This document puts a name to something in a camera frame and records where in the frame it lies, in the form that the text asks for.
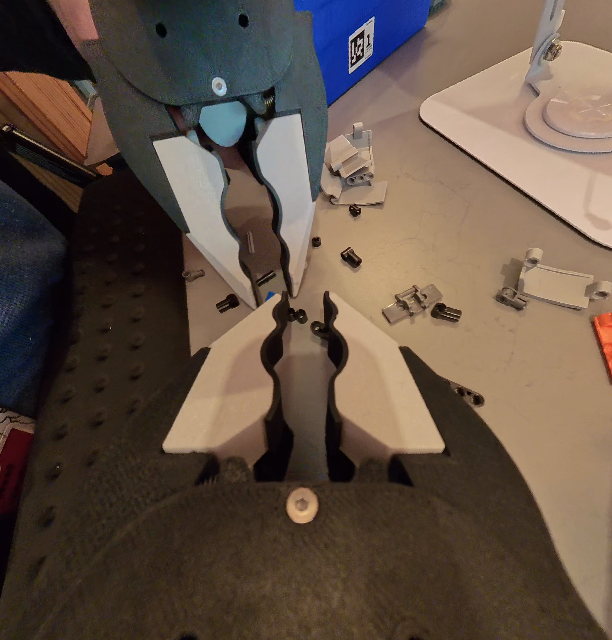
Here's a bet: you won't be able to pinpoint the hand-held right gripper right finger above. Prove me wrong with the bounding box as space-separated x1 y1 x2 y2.
322 290 446 483

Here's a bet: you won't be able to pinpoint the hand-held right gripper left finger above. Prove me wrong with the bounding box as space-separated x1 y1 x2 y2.
162 292 292 483

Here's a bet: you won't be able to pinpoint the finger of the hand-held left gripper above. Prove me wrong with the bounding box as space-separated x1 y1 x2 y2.
250 110 318 298
152 130 261 309

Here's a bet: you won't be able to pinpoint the small black pins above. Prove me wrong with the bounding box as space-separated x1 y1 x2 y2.
182 202 364 346

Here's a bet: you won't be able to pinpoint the blue plastic bin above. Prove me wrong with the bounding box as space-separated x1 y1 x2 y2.
292 0 433 108

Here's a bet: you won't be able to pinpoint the person's left forearm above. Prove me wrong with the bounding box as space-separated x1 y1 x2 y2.
0 0 96 83

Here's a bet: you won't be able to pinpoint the grey flat link piece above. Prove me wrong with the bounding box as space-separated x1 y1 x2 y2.
382 284 439 325

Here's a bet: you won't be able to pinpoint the person's left hand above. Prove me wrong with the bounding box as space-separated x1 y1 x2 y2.
52 0 101 44

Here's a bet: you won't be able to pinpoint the light grey block with holes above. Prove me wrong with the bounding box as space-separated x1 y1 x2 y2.
324 134 376 190

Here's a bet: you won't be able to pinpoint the light grey flat panel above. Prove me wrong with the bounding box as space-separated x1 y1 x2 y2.
319 176 389 207

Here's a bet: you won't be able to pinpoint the light grey panel with clip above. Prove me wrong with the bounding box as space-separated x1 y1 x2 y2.
352 122 375 173

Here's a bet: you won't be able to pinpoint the dark beam with holes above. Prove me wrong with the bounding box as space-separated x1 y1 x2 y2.
448 379 487 407

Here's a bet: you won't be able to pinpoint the black dotted chair armrest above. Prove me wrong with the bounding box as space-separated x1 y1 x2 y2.
16 167 196 576

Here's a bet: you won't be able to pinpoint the white tablet stand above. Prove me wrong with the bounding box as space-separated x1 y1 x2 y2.
418 0 612 252

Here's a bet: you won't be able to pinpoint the large light grey ringed panel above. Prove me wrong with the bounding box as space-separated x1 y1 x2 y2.
502 248 612 310

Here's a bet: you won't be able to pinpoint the person's blue jeans leg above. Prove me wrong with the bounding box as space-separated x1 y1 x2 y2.
0 167 70 418

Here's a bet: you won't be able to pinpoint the red white printed tag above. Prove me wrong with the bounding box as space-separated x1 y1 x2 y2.
0 405 35 521

